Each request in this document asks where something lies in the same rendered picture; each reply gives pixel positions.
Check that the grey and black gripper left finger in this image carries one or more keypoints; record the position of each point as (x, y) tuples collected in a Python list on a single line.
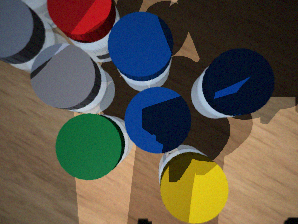
[(144, 221)]

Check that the red bottle cap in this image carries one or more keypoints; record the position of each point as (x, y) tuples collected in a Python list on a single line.
[(87, 23)]

